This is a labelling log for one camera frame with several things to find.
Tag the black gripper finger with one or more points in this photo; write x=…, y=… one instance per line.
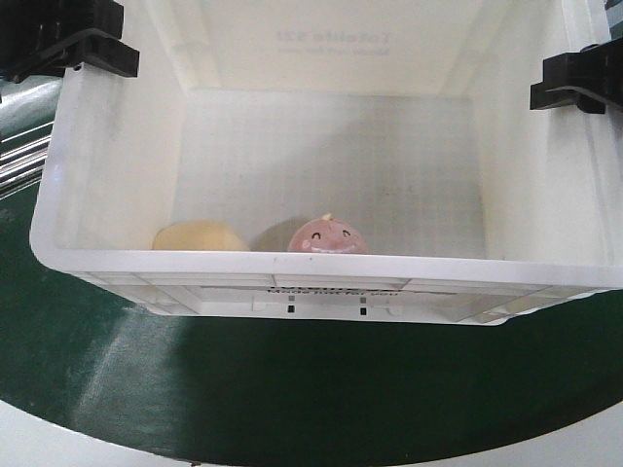
x=590, y=80

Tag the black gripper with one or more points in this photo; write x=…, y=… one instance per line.
x=44, y=38

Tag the white plastic tote crate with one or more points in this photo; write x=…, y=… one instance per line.
x=409, y=120

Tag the cream spotted plush toy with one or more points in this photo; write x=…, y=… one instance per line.
x=200, y=235

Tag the pink smiling plush toy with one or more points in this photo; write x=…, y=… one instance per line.
x=327, y=235

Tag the metal roller conveyor rack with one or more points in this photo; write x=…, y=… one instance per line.
x=23, y=156

